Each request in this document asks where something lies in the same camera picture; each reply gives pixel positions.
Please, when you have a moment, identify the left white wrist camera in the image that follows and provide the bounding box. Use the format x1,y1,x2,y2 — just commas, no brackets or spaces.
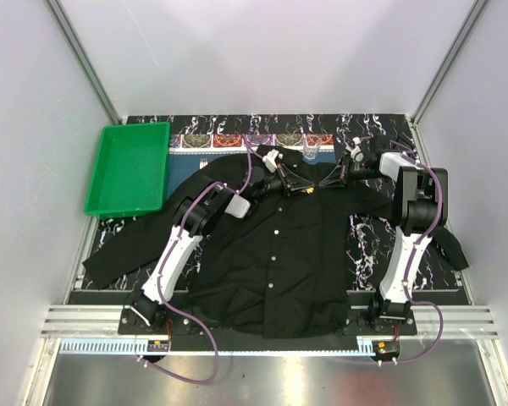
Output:
262,149,283,173

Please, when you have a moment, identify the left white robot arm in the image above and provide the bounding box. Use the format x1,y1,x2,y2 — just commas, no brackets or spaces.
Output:
128,163,315,335

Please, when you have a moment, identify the clear drinking glass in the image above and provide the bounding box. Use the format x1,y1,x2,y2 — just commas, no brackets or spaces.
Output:
302,134,322,161

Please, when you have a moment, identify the green plastic tray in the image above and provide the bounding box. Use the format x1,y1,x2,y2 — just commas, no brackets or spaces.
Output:
84,122,170,218

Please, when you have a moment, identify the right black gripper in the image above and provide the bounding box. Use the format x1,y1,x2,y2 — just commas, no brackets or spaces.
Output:
318,153,384,192

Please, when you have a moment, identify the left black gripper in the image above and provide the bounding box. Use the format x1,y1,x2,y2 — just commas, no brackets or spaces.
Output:
254,166,313,202

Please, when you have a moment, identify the blue patterned placemat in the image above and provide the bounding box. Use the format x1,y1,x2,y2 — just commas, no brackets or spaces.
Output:
164,133,338,232

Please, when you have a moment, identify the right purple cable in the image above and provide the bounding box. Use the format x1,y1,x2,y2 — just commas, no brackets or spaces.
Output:
351,134,445,365

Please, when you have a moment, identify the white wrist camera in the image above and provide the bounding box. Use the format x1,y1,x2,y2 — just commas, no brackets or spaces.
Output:
262,149,283,173
346,137,365,162

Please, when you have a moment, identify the black button shirt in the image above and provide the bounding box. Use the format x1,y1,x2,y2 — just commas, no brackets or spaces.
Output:
81,145,471,340

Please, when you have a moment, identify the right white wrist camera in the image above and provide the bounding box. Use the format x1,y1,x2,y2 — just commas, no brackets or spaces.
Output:
346,137,365,162

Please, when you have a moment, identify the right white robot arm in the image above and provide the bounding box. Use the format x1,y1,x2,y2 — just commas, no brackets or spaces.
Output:
319,136,448,336

